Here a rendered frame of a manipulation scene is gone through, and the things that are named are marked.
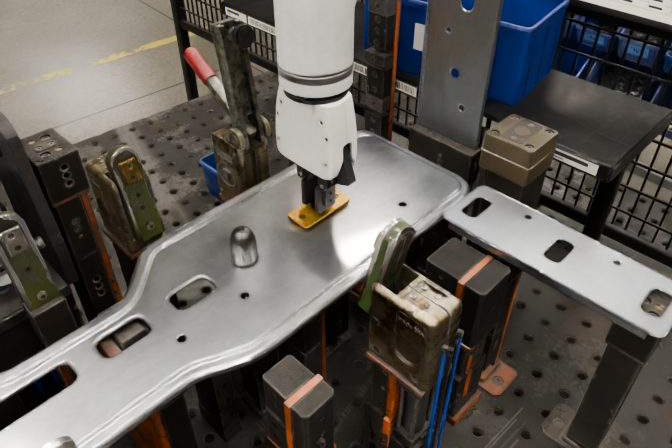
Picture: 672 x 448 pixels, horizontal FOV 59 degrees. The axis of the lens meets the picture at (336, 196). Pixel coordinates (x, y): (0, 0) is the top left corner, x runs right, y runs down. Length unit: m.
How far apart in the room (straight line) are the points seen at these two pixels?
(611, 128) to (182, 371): 0.70
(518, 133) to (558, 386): 0.41
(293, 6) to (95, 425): 0.44
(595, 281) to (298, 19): 0.45
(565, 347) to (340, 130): 0.59
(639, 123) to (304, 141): 0.55
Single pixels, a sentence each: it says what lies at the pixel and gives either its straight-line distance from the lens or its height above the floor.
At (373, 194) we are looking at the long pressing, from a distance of 0.82.
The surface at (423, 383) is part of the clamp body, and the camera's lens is 0.68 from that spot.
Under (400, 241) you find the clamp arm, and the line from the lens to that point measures 0.59.
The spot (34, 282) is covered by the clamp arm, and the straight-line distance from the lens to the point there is 0.75.
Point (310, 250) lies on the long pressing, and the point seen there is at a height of 1.00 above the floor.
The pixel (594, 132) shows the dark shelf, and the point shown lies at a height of 1.03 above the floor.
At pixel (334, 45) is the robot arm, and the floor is 1.25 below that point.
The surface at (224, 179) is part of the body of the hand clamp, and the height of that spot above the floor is 0.97.
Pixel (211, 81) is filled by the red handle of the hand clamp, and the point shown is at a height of 1.12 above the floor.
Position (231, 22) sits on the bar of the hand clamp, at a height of 1.21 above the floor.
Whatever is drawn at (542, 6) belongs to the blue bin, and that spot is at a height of 1.14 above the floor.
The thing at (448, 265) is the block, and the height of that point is 0.98.
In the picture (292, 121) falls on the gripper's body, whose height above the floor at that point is 1.15.
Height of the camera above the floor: 1.51
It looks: 38 degrees down
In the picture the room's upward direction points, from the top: straight up
